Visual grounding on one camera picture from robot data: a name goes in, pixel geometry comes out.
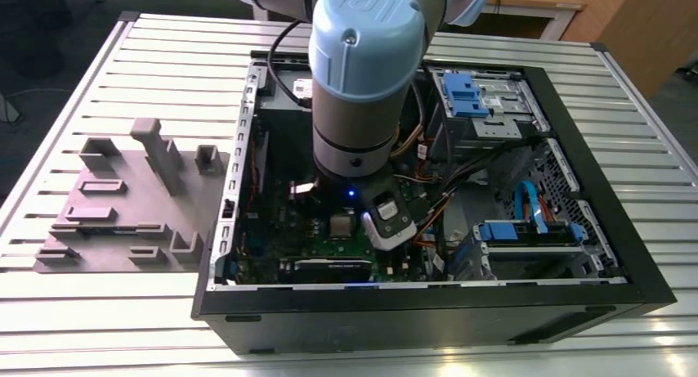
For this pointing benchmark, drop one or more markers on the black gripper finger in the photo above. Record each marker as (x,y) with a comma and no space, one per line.
(304,187)

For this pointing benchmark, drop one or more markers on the silver CPU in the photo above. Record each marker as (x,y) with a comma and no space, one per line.
(341,225)

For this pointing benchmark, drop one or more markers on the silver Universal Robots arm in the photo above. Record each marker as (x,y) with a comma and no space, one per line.
(366,66)

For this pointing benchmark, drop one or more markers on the CPU socket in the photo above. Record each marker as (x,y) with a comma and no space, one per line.
(341,238)

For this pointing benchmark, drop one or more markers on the green motherboard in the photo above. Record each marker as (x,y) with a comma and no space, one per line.
(284,230)

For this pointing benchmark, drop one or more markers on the grey power supply unit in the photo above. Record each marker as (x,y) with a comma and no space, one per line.
(284,135)

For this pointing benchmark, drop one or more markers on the blue motherboard connector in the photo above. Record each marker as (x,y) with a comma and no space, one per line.
(257,246)

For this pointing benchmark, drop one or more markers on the black RAM slot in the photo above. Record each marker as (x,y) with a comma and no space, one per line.
(389,262)
(397,261)
(410,258)
(404,260)

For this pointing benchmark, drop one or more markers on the black graphics card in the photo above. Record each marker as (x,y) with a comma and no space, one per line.
(328,270)

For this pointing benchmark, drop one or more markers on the white power supply label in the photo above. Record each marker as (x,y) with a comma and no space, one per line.
(302,86)

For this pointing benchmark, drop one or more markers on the hard disk in blue carrier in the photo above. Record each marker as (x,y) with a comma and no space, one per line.
(500,232)

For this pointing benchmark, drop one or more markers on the grey parts rack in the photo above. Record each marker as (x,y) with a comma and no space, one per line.
(142,213)

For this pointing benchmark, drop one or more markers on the black PC case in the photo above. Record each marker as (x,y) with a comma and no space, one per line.
(437,315)

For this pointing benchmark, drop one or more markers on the silver drive cage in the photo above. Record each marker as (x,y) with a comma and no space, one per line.
(502,127)

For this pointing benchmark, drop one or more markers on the blue plastic disk carrier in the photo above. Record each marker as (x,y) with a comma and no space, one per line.
(464,91)

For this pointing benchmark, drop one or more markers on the silver disk bay cage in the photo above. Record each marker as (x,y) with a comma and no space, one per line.
(540,252)

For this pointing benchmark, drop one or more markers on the black table corner cap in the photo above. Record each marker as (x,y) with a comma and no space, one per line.
(599,47)
(130,17)

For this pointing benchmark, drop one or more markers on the wooden desk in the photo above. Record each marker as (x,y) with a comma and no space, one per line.
(545,3)

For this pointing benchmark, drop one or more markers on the black office chair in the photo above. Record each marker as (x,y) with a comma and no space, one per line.
(38,25)

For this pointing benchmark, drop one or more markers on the wooden cabinet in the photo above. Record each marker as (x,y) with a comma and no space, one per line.
(644,33)

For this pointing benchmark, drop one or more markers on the black chair base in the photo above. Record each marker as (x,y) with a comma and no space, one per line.
(691,71)

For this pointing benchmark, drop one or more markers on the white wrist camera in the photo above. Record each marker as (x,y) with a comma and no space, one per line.
(390,225)

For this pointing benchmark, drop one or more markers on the blue plastic drive rail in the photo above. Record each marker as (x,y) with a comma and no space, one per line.
(458,262)

